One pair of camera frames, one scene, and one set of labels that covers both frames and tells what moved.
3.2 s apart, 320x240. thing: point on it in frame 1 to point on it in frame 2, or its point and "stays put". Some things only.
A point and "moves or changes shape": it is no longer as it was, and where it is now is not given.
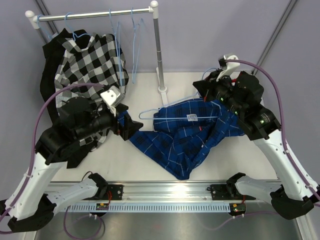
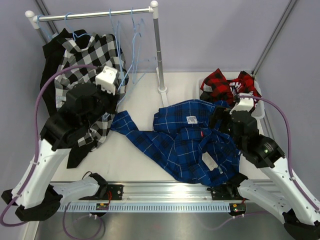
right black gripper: [207, 88] to [220, 113]
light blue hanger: [177, 101] to [132, 62]
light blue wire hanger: [137, 29] stays put
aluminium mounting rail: [176, 192] stays put
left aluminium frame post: [41, 5] stays put
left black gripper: [130, 126] to [113, 99]
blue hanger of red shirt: [117, 41] stays put
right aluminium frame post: [276, 34] stays put
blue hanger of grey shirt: [73, 34] stays put
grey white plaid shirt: [100, 61] stays put
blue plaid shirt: [185, 138] moves or changes shape
